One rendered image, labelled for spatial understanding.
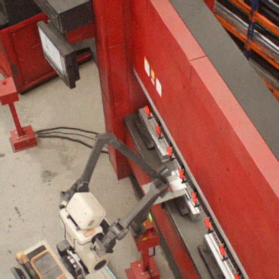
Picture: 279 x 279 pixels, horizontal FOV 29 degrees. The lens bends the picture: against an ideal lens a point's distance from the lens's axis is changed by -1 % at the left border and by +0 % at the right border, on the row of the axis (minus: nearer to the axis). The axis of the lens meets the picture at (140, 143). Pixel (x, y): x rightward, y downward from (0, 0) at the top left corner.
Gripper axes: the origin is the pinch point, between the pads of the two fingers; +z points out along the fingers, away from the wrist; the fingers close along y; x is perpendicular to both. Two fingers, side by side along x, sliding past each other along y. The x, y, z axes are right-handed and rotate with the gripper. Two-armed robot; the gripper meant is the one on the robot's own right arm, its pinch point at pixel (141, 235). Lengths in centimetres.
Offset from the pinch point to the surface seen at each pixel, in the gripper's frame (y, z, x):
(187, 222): 33.5, 1.3, -5.4
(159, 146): 39, -8, 58
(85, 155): -30, 73, 144
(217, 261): 41, -6, -44
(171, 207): 27.6, -0.4, 10.4
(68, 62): 4, -74, 113
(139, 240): -4.0, 9.0, 1.7
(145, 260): -9.5, 46.9, 3.2
